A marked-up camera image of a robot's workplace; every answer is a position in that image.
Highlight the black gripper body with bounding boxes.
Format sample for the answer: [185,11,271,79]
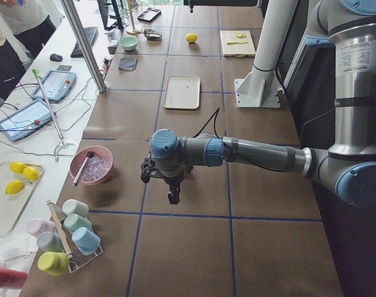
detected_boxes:
[140,151,193,187]

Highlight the yellow lemon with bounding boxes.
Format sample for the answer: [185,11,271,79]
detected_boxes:
[185,33,198,44]

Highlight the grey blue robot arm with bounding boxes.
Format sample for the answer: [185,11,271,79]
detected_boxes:
[141,1,376,209]

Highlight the cream plastic tray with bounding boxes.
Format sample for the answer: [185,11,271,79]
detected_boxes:
[163,75,200,110]

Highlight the side cream tray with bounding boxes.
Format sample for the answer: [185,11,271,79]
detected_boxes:
[0,161,39,237]

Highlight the black tray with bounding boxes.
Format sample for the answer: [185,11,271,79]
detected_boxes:
[137,7,161,23]

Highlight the pink bowl with plastic ice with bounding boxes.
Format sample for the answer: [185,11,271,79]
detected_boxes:
[69,145,114,186]

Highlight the metal tongs with black tip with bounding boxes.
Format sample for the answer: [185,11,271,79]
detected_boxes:
[72,152,95,187]

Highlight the white cup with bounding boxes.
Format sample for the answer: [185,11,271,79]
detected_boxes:
[62,199,89,217]

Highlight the mint green cup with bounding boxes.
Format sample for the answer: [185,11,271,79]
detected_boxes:
[63,213,92,234]

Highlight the light blue cup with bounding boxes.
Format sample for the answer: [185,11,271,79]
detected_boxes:
[72,227,101,256]

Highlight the grey folded cloth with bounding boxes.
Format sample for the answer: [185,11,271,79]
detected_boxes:
[117,58,138,71]

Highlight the side lemon top right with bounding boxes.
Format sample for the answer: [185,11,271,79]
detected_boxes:
[23,166,40,181]

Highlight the side lemon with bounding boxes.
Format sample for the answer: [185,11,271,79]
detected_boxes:
[5,179,24,195]
[9,161,27,174]
[23,166,40,181]

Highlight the grey cup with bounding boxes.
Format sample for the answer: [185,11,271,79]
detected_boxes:
[36,231,63,252]

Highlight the lower teach pendant tablet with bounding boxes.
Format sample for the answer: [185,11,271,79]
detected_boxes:
[0,99,52,142]

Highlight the teach pendant tablet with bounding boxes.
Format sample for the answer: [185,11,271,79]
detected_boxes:
[32,69,77,103]
[0,99,52,142]

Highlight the upper teach pendant tablet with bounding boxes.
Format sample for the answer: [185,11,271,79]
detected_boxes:
[32,69,77,103]

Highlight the pink cup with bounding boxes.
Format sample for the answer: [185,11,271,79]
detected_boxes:
[27,218,56,238]

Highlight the green ceramic bowl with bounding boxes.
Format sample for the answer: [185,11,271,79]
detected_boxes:
[119,36,138,51]

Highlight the side lemon top left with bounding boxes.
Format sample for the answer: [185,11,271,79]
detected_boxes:
[9,161,27,174]

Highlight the yellow green cup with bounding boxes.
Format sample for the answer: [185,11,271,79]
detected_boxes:
[37,252,69,276]

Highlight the side lemon bottom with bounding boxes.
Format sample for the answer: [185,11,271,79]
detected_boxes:
[5,179,24,195]

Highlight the metal scoop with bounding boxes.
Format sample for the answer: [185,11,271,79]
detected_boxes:
[143,29,163,41]

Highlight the yellow plastic knife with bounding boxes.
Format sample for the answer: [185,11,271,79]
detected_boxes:
[226,41,248,45]

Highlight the wooden stand with round base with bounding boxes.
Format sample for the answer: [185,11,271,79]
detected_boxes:
[126,0,143,35]

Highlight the wooden cutting board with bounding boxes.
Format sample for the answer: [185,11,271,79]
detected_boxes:
[220,30,256,58]

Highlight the black computer mouse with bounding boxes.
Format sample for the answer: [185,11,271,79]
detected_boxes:
[49,53,63,62]

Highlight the black keyboard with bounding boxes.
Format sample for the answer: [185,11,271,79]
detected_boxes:
[70,26,100,59]

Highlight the reacher grabber stick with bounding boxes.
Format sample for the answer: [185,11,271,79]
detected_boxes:
[32,69,78,162]

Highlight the person in beige shirt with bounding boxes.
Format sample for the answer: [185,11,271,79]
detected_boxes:
[0,28,26,100]

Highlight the red bottle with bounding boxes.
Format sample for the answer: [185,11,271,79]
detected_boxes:
[0,267,28,290]

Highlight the person in grey shirt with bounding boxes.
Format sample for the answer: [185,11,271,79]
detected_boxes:
[0,0,56,58]

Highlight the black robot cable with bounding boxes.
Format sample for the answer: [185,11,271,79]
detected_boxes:
[192,107,303,173]

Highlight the wire cup rack wooden handle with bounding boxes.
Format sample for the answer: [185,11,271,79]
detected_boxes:
[46,200,103,273]

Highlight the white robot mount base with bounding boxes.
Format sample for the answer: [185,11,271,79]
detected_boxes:
[234,0,298,108]

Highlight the aluminium frame post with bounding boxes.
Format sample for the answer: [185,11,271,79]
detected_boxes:
[61,0,106,93]

